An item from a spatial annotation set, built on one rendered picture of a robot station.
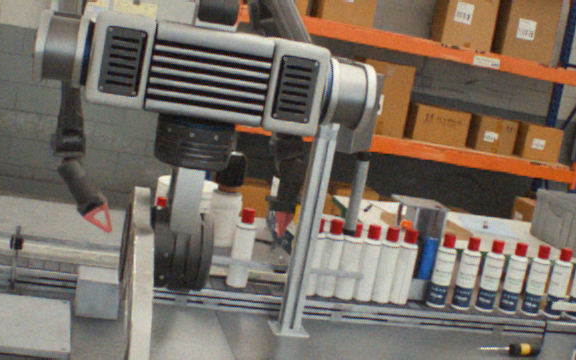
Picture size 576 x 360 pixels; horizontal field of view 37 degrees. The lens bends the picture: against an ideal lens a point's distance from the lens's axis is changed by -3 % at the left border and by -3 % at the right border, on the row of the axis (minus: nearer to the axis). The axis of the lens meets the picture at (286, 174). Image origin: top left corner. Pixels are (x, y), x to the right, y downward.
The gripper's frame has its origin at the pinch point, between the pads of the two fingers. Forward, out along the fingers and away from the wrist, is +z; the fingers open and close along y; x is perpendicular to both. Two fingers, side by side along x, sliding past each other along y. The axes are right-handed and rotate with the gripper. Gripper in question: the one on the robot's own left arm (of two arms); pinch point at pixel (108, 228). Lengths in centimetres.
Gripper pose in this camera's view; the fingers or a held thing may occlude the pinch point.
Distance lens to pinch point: 220.5
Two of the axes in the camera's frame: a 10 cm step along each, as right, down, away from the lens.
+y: -2.2, -2.0, 9.5
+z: 4.9, 8.3, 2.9
